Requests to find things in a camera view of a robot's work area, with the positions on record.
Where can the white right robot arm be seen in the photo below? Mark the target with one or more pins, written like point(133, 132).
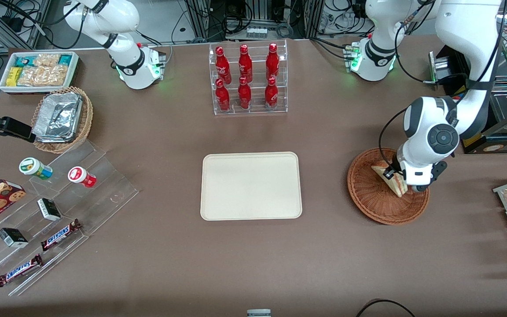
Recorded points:
point(126, 53)

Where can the red soda bottle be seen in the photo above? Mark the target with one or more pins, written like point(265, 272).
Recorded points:
point(245, 64)
point(244, 94)
point(222, 96)
point(271, 93)
point(272, 61)
point(222, 66)

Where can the yellow snack packet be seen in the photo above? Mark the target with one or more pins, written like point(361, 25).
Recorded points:
point(13, 76)

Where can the grey metal bracket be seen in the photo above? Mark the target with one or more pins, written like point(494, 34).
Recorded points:
point(259, 313)

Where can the red lid cup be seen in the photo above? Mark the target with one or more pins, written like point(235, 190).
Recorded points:
point(79, 175)

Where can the Snickers bar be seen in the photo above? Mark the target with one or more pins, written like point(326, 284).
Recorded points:
point(19, 270)
point(61, 234)

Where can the brown round wicker basket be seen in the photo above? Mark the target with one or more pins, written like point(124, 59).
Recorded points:
point(368, 198)

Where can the white power strip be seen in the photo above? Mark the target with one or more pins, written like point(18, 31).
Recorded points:
point(256, 32)

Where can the white rectangular bin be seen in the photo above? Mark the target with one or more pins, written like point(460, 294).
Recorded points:
point(38, 89)

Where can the green lid cup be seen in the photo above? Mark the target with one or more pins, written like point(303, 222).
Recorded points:
point(33, 167)

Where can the small black box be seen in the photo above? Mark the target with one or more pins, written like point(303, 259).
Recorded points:
point(12, 237)
point(49, 209)

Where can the clear acrylic bottle rack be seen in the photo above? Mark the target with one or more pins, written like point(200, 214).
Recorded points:
point(258, 110)

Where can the aluminium frame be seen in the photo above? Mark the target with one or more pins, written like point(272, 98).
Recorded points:
point(20, 26)

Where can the clear cracker bag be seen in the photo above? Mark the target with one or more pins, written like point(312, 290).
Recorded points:
point(56, 75)
point(32, 76)
point(46, 60)

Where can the light tan wicker basket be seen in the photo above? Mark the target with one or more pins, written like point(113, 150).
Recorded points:
point(85, 121)

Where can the clear acrylic stepped stand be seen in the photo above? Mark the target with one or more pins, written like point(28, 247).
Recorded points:
point(104, 185)

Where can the triangular sandwich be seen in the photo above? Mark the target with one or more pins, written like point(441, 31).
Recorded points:
point(398, 188)

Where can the teal snack packet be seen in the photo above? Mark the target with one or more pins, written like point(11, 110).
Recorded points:
point(65, 59)
point(24, 60)

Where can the cream plastic tray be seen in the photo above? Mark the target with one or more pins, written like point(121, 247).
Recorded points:
point(251, 185)

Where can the aluminium foil tray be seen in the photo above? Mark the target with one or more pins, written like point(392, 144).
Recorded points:
point(57, 116)

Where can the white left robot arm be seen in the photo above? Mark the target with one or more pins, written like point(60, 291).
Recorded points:
point(469, 35)

